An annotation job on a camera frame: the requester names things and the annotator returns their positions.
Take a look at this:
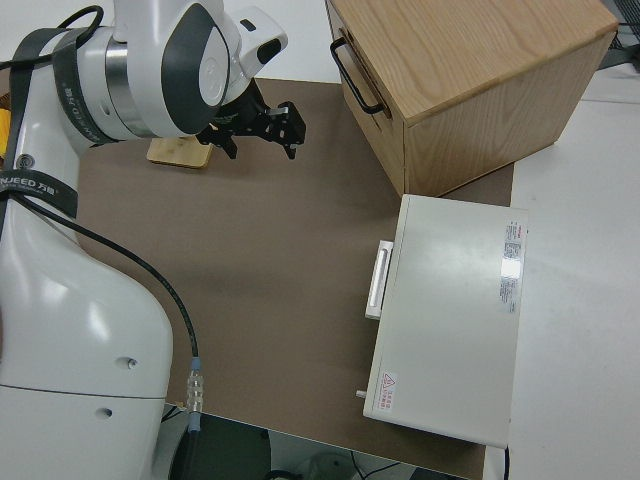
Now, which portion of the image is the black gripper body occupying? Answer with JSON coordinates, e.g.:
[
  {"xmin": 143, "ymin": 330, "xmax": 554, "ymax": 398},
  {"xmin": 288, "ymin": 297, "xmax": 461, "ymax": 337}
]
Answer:
[{"xmin": 195, "ymin": 85, "xmax": 307, "ymax": 151}]

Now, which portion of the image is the wooden mug rack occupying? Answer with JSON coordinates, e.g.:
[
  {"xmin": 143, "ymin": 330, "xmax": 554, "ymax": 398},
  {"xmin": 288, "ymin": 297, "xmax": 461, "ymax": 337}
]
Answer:
[{"xmin": 146, "ymin": 135, "xmax": 212, "ymax": 172}]

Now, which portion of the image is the brown table mat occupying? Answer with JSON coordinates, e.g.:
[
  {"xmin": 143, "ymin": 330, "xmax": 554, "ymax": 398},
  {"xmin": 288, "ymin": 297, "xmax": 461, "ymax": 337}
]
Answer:
[{"xmin": 74, "ymin": 77, "xmax": 516, "ymax": 480}]

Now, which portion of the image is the wooden drawer cabinet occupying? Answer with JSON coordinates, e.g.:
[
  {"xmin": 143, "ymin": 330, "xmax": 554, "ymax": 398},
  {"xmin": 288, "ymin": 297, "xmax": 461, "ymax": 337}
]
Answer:
[{"xmin": 324, "ymin": 0, "xmax": 619, "ymax": 199}]

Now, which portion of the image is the white toaster oven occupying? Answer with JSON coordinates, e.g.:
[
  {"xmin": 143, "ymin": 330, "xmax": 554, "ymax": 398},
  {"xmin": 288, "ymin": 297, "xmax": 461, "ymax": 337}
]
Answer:
[{"xmin": 360, "ymin": 193, "xmax": 530, "ymax": 449}]

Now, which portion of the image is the black box under table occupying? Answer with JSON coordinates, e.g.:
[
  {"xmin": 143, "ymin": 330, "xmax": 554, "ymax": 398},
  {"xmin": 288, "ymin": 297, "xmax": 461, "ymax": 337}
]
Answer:
[{"xmin": 167, "ymin": 412, "xmax": 274, "ymax": 480}]

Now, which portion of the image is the gray round object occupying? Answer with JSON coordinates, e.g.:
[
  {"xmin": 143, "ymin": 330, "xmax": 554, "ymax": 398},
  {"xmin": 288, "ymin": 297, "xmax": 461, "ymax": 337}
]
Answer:
[{"xmin": 299, "ymin": 447, "xmax": 354, "ymax": 480}]

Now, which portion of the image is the black mesh equipment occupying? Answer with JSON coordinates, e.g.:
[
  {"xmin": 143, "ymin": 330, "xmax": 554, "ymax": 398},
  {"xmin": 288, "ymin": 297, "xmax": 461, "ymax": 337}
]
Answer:
[{"xmin": 607, "ymin": 0, "xmax": 640, "ymax": 76}]

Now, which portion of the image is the black drawer handle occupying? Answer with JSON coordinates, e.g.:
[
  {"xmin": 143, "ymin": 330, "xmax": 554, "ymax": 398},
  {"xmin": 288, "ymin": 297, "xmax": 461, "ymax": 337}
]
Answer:
[{"xmin": 329, "ymin": 38, "xmax": 386, "ymax": 115}]

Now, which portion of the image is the white oven door handle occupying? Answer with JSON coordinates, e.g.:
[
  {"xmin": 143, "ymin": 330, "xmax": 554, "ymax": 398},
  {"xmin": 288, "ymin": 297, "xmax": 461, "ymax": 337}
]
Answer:
[{"xmin": 364, "ymin": 239, "xmax": 396, "ymax": 321}]

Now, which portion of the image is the black velcro cable strap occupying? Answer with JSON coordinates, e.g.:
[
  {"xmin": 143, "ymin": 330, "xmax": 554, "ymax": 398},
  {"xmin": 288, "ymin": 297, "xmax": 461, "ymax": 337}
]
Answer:
[
  {"xmin": 52, "ymin": 29, "xmax": 104, "ymax": 147},
  {"xmin": 0, "ymin": 168, "xmax": 80, "ymax": 221}
]

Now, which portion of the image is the long black webbing strap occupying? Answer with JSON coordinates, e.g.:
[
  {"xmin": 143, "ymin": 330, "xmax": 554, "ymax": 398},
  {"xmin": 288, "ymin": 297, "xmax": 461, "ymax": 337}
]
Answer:
[{"xmin": 8, "ymin": 28, "xmax": 67, "ymax": 167}]

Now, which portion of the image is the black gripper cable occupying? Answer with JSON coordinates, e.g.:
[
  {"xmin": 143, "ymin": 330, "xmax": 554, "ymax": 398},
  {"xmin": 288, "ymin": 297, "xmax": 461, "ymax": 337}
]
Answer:
[{"xmin": 0, "ymin": 4, "xmax": 104, "ymax": 71}]

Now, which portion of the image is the black cable with silver connector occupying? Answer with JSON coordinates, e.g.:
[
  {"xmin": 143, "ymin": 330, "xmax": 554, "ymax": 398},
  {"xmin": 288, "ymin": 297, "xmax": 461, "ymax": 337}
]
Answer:
[{"xmin": 0, "ymin": 189, "xmax": 207, "ymax": 480}]

